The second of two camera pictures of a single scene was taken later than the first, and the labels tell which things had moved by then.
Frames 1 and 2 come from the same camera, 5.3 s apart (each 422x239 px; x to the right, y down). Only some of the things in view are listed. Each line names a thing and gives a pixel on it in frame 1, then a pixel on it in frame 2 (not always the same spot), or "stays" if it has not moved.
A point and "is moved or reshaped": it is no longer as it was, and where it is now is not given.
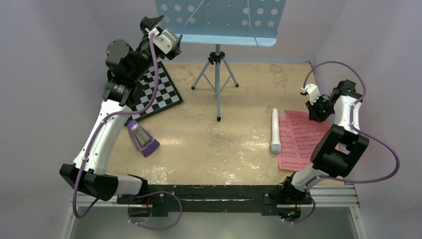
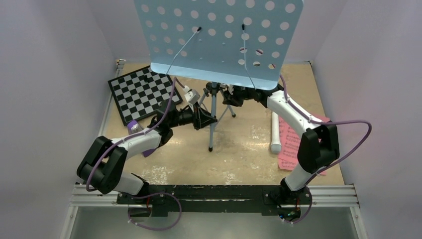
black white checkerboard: x=167 y=95 stays
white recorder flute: x=275 y=146 stays
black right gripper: x=313 y=114 -> x=233 y=98
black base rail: x=165 y=199 stays
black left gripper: x=148 y=23 -> x=200 y=119
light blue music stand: x=242 y=22 is moved or reshaped
